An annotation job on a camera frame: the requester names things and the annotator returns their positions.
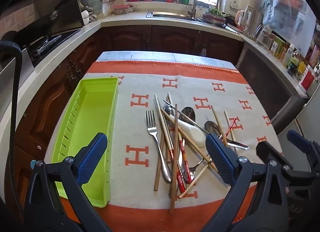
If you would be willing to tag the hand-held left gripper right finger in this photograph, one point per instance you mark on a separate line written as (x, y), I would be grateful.
(220, 157)

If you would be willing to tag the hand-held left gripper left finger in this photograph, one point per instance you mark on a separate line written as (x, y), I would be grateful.
(91, 157)

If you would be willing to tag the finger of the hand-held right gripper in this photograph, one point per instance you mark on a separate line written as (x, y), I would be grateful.
(297, 140)
(267, 150)

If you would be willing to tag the green plastic utensil tray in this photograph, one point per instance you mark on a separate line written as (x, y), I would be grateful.
(95, 127)

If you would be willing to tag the white ceramic spoon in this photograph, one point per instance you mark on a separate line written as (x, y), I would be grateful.
(197, 135)

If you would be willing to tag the pile of chopsticks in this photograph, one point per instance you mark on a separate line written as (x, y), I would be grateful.
(175, 132)

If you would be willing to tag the large metal spoon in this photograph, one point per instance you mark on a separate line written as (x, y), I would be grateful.
(191, 113)

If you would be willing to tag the metal fork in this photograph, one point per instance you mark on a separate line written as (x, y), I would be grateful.
(153, 129)

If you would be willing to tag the orange grey printed blanket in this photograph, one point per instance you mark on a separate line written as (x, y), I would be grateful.
(130, 132)

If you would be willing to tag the grey built-in appliance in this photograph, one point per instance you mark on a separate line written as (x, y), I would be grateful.
(270, 84)

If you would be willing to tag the row of condiment bottles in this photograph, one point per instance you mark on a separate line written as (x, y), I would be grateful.
(292, 59)

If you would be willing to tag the clear plastic bag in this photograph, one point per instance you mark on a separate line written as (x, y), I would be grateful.
(203, 52)

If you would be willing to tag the glass jug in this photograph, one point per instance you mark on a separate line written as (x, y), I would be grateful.
(263, 35)

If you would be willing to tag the steel panel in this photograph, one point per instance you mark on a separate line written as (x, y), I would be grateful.
(23, 69)

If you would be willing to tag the black gas cooktop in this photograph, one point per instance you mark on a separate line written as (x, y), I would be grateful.
(53, 43)

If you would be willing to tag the kitchen knife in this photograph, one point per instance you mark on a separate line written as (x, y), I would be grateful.
(232, 28)

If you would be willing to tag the black range hood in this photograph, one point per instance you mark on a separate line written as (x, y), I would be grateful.
(76, 25)

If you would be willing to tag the pink white jug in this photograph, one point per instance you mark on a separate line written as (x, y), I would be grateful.
(240, 20)

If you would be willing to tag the stack of white bowls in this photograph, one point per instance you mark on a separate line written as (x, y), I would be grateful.
(85, 18)

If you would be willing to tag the grey dish rag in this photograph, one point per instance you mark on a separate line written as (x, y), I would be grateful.
(93, 17)

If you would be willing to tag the basin with green vegetables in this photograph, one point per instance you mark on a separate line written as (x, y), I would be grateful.
(215, 16)

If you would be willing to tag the steel kitchen sink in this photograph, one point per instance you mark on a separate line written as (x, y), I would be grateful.
(170, 16)

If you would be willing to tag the clear food container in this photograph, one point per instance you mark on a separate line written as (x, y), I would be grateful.
(121, 9)

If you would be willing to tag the wall poster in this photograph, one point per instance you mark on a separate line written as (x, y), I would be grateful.
(287, 14)

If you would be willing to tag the white wall socket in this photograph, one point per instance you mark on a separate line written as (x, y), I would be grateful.
(234, 4)

